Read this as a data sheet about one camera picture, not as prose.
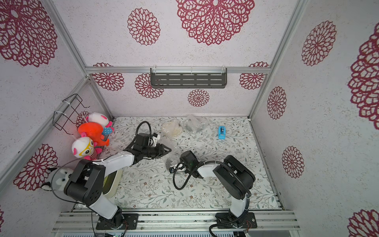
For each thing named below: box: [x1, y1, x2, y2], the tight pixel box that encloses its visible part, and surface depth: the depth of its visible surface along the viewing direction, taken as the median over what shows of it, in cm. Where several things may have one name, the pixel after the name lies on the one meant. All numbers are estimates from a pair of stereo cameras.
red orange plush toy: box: [77, 121, 110, 147], surface depth 92 cm
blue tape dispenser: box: [218, 125, 227, 140], surface depth 111 cm
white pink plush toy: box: [85, 112, 115, 132], surface depth 97 cm
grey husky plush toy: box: [41, 166, 75, 192], surface depth 71 cm
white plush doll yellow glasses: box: [71, 136, 103, 161], surface depth 82 cm
